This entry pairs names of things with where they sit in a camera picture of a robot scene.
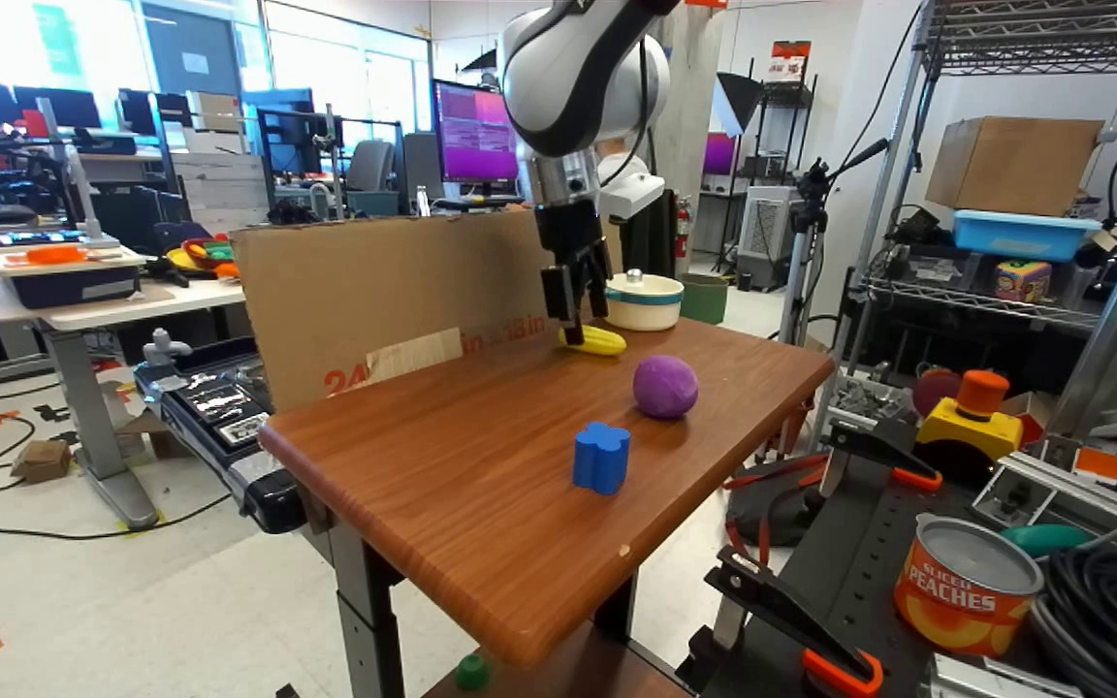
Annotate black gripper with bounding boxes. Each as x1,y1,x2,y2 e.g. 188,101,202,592
531,189,614,350

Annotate yellow banana-shaped toy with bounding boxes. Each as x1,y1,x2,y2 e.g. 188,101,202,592
561,323,632,361

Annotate cream pot with lid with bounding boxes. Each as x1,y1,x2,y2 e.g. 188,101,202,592
599,263,687,336

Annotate black office chair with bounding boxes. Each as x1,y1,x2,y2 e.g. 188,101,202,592
616,189,681,279

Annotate purple ball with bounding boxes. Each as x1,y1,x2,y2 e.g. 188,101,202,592
629,352,703,427

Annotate green box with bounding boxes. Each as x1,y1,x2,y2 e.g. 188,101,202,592
678,263,731,330

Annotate blue block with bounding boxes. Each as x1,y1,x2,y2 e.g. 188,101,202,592
570,418,634,499

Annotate brown cardboard panel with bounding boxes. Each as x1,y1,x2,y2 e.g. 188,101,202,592
231,204,629,415

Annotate monitor with purple screen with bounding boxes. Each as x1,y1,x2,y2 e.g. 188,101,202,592
426,79,526,198

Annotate wooden table with metal leg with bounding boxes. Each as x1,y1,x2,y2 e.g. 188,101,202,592
257,316,836,698

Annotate pile of colourful toys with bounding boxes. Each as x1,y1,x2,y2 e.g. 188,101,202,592
157,234,245,288

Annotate small green ball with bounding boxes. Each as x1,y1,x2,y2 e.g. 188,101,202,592
455,650,495,693

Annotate yellow box with orange button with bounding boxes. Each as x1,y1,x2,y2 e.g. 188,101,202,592
912,363,1029,465

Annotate small colourful cube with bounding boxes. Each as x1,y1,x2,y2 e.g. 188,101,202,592
991,256,1054,305

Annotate blue plastic bin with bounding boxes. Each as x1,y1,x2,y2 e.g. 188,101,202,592
950,204,1104,268

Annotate cardboard box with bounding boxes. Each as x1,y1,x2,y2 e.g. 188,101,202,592
924,113,1104,222

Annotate white side table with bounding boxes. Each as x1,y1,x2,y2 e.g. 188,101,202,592
0,268,249,531

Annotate orange peaches can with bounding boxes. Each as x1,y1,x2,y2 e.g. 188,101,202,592
893,513,1045,662

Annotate black tray with orange disc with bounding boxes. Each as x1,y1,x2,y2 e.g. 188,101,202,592
0,229,149,310

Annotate brown power brick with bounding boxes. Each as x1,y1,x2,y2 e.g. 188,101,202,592
9,437,76,490

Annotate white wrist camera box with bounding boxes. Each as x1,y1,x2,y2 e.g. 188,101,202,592
592,153,670,224

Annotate camera on tripod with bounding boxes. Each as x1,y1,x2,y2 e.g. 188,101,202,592
774,135,897,350

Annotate black clamp with orange handle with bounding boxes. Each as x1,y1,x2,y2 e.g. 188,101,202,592
820,423,945,495
703,548,886,698

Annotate metal wire shelf rack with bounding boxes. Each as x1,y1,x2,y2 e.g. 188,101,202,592
824,0,1117,431

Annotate black coiled cable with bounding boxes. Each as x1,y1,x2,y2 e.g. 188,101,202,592
1029,548,1117,698

